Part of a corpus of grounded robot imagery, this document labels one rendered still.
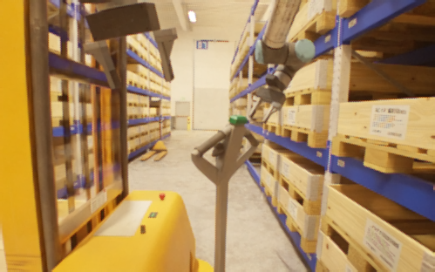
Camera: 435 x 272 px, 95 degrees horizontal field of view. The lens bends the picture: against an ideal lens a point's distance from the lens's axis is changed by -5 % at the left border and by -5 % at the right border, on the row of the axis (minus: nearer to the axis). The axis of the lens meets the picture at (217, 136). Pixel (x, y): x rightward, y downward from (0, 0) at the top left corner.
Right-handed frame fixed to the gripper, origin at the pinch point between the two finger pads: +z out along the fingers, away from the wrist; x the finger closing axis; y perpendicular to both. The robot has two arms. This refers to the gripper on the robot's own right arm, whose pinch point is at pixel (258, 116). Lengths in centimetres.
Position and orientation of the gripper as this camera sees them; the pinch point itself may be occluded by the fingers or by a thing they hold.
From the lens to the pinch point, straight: 98.2
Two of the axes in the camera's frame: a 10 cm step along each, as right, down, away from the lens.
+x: -7.1, -3.7, 6.0
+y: 4.6, 4.0, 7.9
